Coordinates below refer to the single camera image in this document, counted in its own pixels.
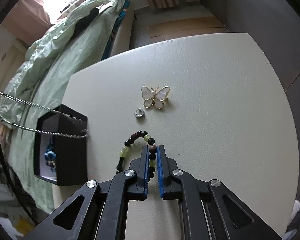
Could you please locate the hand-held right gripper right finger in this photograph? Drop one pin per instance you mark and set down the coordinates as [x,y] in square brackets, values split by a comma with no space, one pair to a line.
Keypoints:
[161,172]

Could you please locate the pale green duvet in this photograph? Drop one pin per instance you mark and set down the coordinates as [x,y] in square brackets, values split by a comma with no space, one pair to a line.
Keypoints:
[65,37]

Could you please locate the blue knotted ornament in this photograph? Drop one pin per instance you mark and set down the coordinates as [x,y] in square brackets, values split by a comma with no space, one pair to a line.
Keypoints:
[50,157]

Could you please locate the white butterfly brooch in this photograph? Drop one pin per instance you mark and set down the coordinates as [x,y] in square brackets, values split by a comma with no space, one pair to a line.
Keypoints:
[162,96]

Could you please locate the black cloth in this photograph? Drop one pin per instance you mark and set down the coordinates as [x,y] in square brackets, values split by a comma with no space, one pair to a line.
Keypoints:
[86,21]

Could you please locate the white cloth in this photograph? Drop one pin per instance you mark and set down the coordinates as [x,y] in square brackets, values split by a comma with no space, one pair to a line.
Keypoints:
[296,210]

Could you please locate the bed with green sheet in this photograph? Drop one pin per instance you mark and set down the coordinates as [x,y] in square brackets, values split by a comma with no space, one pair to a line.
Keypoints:
[22,160]

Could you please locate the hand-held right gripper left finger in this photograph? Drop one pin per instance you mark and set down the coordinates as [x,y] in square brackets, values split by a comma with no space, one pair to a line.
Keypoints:
[146,175]

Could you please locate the black jewelry box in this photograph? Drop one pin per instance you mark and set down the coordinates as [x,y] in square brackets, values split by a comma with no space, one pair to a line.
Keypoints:
[72,155]

